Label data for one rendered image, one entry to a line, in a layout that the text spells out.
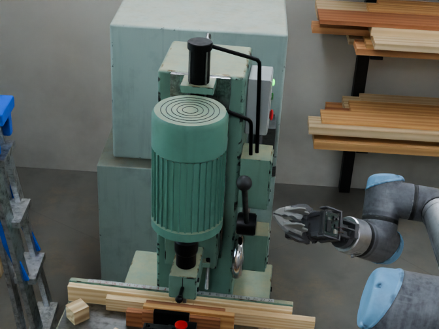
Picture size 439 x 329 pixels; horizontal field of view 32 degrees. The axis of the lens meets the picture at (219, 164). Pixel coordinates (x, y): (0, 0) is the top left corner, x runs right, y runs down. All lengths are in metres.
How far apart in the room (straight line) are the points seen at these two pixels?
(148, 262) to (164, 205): 0.65
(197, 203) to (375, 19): 2.06
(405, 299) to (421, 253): 2.67
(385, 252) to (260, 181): 0.37
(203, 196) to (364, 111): 2.25
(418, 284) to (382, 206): 0.54
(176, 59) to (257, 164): 0.34
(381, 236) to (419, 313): 0.53
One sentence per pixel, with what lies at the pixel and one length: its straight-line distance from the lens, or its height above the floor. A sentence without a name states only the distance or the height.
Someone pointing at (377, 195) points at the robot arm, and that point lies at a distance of 1.92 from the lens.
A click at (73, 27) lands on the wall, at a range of 4.18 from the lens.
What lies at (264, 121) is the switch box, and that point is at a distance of 2.03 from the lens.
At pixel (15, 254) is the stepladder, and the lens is 2.79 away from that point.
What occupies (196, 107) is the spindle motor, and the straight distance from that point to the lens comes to 1.75.
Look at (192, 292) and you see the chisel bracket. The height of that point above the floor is 1.03.
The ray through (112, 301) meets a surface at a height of 0.93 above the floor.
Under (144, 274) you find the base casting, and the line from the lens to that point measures 2.38.
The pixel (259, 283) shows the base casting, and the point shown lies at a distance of 2.36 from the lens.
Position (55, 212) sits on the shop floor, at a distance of 4.17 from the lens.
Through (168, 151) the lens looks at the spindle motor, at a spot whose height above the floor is 1.44.
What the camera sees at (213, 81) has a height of 1.52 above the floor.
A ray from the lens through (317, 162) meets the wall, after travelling 4.40.
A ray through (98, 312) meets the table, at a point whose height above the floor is 0.90.
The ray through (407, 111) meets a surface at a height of 0.63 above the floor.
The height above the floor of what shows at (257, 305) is 0.95.
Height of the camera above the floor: 2.25
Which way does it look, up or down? 29 degrees down
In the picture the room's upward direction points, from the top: 3 degrees clockwise
